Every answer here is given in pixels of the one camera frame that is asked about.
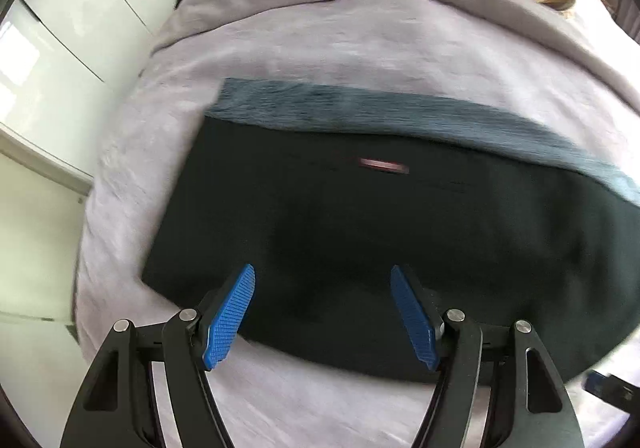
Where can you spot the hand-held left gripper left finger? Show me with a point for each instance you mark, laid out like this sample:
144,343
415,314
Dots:
229,320

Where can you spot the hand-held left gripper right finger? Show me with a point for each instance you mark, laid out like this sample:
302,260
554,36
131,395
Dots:
414,320

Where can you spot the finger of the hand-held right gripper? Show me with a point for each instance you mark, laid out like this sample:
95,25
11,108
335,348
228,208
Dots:
607,390

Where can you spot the black pants with grey waistband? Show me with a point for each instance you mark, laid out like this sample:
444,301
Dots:
350,228

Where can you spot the lavender embossed blanket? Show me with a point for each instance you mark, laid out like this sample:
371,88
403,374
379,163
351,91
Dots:
350,43

